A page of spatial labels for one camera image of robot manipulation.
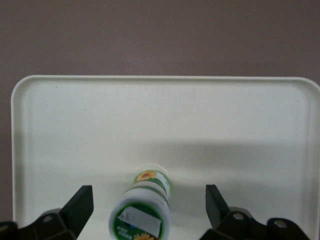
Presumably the green gum bottle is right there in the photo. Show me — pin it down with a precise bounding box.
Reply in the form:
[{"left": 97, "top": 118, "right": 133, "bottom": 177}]
[{"left": 109, "top": 163, "right": 173, "bottom": 240}]

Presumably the cream plastic tray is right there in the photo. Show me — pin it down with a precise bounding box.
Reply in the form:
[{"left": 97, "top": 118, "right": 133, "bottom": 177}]
[{"left": 10, "top": 74, "right": 320, "bottom": 240}]

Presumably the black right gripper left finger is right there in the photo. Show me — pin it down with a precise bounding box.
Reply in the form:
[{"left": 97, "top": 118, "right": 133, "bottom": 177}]
[{"left": 17, "top": 184, "right": 95, "bottom": 240}]

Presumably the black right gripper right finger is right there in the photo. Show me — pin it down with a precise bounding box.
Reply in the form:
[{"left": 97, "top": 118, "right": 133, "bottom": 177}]
[{"left": 199, "top": 184, "right": 311, "bottom": 240}]

